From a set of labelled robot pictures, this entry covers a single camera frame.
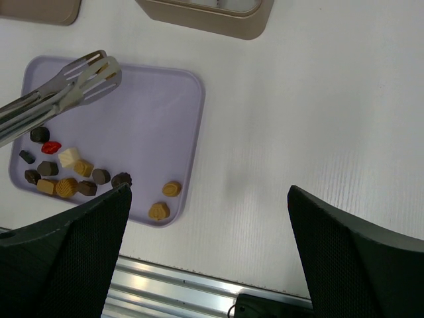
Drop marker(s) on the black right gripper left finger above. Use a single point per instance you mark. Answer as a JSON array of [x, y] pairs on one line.
[[62, 266]]

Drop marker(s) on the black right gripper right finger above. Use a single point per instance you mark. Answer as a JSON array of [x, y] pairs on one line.
[[354, 268]]

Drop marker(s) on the brown round fluted chocolate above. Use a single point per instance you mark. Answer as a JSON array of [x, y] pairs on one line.
[[101, 176]]

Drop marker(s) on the dark round chocolate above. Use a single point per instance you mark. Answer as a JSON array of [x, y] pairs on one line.
[[40, 135]]

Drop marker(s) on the metal tongs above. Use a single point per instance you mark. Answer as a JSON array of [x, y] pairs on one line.
[[76, 84]]

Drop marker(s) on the caramel cup chocolate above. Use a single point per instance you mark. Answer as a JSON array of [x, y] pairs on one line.
[[106, 71]]

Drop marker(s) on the caramel ridged leaf chocolate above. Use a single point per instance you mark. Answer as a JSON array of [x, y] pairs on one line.
[[67, 187]]

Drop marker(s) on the caramel rectangular chocolate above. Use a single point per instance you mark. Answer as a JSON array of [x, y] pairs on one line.
[[47, 186]]

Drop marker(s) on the dark brown square chocolate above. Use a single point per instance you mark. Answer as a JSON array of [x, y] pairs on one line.
[[87, 188]]

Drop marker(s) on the dark lips chocolate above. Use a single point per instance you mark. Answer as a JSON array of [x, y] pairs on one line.
[[32, 176]]

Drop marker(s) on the caramel leaf square chocolate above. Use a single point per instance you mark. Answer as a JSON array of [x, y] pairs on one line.
[[83, 168]]

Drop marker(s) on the dark rose chocolate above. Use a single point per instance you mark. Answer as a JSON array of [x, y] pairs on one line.
[[121, 178]]

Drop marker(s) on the white ridged square chocolate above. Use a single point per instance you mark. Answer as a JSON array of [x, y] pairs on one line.
[[69, 157]]

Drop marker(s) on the small dark ridged chocolate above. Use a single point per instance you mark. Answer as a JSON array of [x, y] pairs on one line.
[[27, 157]]

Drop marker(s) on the caramel shell chocolate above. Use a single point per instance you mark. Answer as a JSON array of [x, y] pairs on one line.
[[159, 211]]

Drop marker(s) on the red lips chocolate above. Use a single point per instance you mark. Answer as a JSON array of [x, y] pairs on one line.
[[50, 147]]

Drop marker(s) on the caramel oval chocolate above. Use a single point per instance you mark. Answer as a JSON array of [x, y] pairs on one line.
[[172, 189]]

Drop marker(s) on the lilac plastic tray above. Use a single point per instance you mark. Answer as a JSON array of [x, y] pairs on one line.
[[147, 127]]

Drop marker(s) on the gold tin lid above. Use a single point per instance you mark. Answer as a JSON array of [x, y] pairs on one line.
[[52, 12]]

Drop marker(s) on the gold tin box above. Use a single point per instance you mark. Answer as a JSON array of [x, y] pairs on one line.
[[245, 20]]

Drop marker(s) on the aluminium frame rail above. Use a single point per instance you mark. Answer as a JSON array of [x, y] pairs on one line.
[[144, 289]]

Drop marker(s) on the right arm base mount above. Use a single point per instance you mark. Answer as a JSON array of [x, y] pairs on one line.
[[249, 306]]

